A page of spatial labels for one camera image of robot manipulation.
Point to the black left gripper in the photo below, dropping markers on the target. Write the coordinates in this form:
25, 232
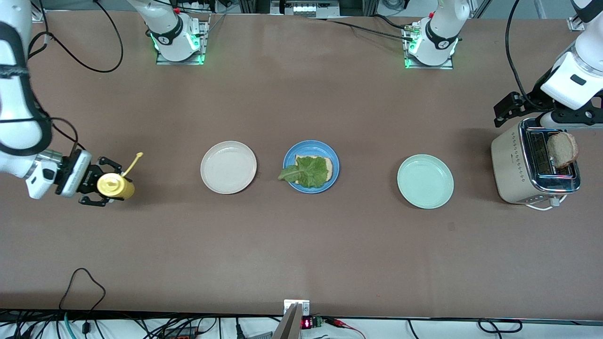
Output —
531, 100

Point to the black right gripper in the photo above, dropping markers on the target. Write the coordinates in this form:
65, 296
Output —
89, 178

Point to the yellow squeeze bottle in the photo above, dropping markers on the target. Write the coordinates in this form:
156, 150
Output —
113, 185

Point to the round toasted bread slice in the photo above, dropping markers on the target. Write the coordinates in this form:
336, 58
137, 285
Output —
563, 149

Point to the square toasted bread slice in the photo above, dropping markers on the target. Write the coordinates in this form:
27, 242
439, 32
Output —
330, 167

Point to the green lettuce leaf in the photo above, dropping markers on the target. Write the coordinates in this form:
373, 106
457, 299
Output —
311, 172

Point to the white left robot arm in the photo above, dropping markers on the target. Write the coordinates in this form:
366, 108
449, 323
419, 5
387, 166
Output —
570, 84

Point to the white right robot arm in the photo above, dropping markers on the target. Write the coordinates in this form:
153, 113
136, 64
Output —
14, 127

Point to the pale green round plate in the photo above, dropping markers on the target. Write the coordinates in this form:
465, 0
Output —
426, 181

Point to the cream round plate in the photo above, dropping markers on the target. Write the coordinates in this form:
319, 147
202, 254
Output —
228, 167

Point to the blue round plate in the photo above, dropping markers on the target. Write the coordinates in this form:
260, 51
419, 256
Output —
306, 147

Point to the cream chrome toaster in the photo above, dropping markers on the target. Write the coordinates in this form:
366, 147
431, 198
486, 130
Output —
513, 165

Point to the black power strip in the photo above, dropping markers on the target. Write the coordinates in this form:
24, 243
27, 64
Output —
181, 333

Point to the white control box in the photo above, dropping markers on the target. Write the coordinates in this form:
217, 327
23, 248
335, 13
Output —
306, 8

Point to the red LED display module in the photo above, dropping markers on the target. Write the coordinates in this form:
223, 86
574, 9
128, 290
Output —
307, 323

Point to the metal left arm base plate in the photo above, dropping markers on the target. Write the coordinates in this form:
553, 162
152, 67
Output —
447, 66

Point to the metal corner bracket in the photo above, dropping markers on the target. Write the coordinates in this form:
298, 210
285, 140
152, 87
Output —
574, 24
40, 15

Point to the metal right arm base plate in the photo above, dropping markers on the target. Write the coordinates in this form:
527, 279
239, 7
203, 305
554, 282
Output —
203, 47

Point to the grey slanted mount bar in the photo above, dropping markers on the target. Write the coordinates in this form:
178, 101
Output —
288, 327

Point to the small metal edge bracket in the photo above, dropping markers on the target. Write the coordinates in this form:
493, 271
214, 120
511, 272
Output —
304, 306

